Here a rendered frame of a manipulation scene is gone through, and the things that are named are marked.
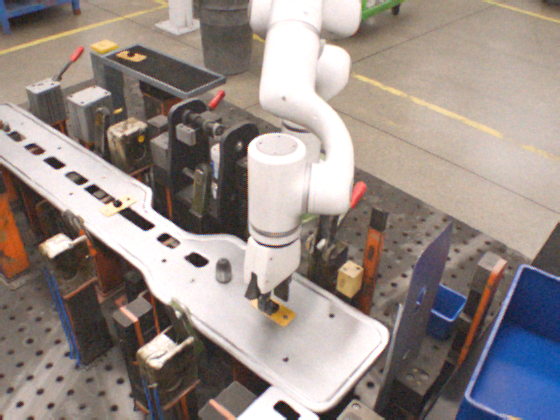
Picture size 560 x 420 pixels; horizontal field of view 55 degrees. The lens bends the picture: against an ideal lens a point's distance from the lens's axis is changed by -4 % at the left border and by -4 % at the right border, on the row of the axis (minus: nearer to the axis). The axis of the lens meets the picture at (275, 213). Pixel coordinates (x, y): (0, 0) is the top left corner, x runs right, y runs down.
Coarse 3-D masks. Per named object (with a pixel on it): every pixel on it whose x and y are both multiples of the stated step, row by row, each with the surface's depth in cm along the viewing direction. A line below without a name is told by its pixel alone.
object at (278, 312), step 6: (252, 300) 102; (276, 300) 102; (276, 306) 100; (282, 306) 101; (276, 312) 100; (282, 312) 100; (288, 312) 100; (276, 318) 99; (282, 318) 99; (288, 318) 99; (282, 324) 98
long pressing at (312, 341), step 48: (0, 144) 145; (48, 144) 145; (48, 192) 128; (144, 192) 129; (144, 240) 115; (192, 240) 116; (240, 240) 116; (192, 288) 105; (240, 288) 105; (240, 336) 96; (288, 336) 96; (336, 336) 96; (384, 336) 96; (288, 384) 88; (336, 384) 89
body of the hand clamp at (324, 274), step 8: (336, 240) 109; (344, 248) 107; (312, 256) 108; (320, 256) 108; (336, 256) 106; (344, 256) 109; (312, 264) 109; (320, 264) 107; (328, 264) 106; (336, 264) 107; (344, 264) 111; (312, 272) 110; (320, 272) 108; (328, 272) 107; (336, 272) 110; (312, 280) 111; (320, 280) 109; (328, 280) 108; (336, 280) 112; (328, 288) 110; (336, 296) 117
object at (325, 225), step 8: (320, 216) 102; (328, 216) 102; (336, 216) 101; (320, 224) 104; (328, 224) 102; (336, 224) 102; (320, 232) 104; (328, 232) 102; (312, 240) 105; (328, 240) 103; (312, 248) 106
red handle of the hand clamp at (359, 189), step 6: (360, 186) 107; (354, 192) 107; (360, 192) 107; (354, 198) 107; (354, 204) 107; (348, 210) 106; (342, 216) 106; (342, 222) 106; (324, 240) 105; (318, 246) 105
